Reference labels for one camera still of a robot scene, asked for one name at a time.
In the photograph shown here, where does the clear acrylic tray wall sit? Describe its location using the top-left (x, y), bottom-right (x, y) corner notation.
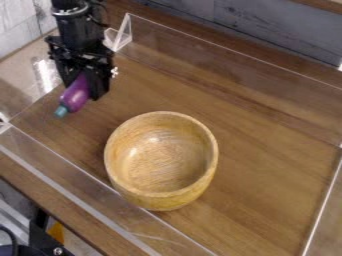
top-left (0, 15), bottom-right (342, 256)

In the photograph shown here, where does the black clamp with screw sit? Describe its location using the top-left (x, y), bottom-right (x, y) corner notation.
top-left (25, 209), bottom-right (74, 256)

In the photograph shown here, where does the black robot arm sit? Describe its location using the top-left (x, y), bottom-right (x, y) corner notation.
top-left (43, 0), bottom-right (114, 100)

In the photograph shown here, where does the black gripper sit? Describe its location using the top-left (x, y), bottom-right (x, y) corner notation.
top-left (43, 36), bottom-right (114, 100)

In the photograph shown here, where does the brown wooden bowl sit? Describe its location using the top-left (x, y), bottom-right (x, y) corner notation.
top-left (104, 111), bottom-right (218, 211)

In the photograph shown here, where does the purple toy eggplant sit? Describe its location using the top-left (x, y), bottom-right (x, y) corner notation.
top-left (54, 73), bottom-right (89, 118)

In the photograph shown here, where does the black cable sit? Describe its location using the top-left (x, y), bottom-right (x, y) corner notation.
top-left (0, 226), bottom-right (19, 256)

